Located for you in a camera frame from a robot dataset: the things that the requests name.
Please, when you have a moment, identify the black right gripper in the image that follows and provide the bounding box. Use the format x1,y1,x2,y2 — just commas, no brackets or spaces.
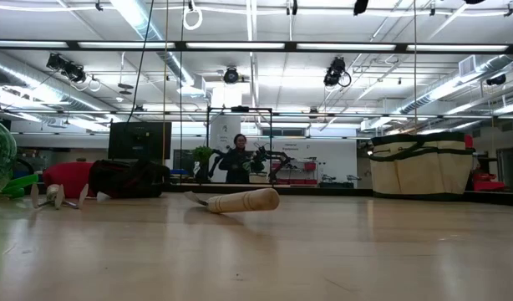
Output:
353,0,486,18

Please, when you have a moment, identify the wooden handled garden trowel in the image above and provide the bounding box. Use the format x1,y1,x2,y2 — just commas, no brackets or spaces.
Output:
183,187,282,215

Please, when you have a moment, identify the wooden handled hand rake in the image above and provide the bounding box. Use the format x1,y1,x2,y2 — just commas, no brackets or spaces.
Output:
29,182,90,210

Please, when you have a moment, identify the beige green gardening bag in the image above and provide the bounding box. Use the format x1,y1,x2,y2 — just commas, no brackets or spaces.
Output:
368,131,477,202

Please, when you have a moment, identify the black overhead light bar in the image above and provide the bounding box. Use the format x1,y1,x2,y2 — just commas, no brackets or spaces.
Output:
0,39,513,54

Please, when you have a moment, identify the red bin shelf rack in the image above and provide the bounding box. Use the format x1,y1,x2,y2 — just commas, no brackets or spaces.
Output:
277,161,319,186

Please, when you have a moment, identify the person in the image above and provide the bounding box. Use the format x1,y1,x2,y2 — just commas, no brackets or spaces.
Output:
217,133,262,184

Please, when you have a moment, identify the green leafy potted plant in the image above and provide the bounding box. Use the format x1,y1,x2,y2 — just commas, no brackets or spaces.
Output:
192,145,214,184

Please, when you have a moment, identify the black monitor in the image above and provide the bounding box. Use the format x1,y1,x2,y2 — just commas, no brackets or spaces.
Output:
107,120,173,161

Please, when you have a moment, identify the red storage bin stack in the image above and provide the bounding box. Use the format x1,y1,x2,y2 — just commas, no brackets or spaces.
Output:
471,171,507,192

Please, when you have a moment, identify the round black ceiling camera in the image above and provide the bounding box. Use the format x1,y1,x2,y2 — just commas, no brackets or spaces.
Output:
222,65,240,85

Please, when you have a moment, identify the thin black hanging cable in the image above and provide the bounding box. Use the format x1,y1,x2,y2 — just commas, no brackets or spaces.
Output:
179,0,185,185
413,0,419,135

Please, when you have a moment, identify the white cable loop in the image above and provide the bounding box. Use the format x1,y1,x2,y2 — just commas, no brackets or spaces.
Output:
182,0,204,32

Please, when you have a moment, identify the yellow hanging cable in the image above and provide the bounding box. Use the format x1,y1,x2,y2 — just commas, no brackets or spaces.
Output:
161,0,169,185

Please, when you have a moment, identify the black aluminium table frame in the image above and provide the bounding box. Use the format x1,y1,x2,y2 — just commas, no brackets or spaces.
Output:
166,182,513,207

